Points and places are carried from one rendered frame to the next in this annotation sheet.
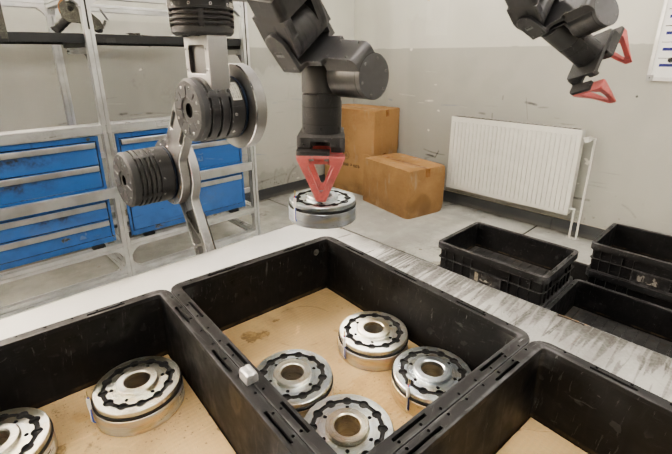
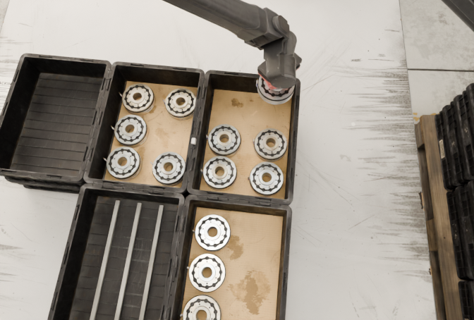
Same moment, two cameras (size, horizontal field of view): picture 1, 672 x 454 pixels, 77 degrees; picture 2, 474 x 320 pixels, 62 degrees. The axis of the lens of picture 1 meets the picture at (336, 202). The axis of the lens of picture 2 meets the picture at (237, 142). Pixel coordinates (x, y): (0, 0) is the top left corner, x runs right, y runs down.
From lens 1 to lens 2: 0.84 m
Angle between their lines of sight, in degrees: 59
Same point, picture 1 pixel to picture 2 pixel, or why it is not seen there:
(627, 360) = (405, 237)
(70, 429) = (159, 101)
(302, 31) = (259, 42)
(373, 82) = (282, 84)
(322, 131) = not seen: hidden behind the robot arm
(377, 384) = (253, 162)
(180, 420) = (187, 122)
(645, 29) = not seen: outside the picture
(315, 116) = not seen: hidden behind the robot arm
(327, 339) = (259, 127)
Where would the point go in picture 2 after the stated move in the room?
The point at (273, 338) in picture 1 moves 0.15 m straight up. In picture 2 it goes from (241, 110) to (241, 89)
